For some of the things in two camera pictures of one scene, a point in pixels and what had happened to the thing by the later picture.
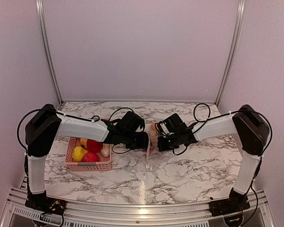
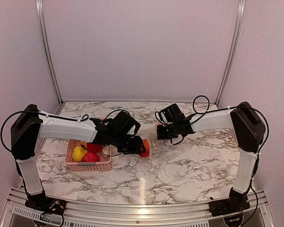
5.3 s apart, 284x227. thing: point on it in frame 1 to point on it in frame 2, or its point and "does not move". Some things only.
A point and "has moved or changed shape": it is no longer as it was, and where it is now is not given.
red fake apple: [93, 146] does not move
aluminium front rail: [15, 213] does not move
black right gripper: [162, 146] to [161, 135]
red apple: [91, 157] does not move
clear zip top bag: [154, 158] has moved or changed shape
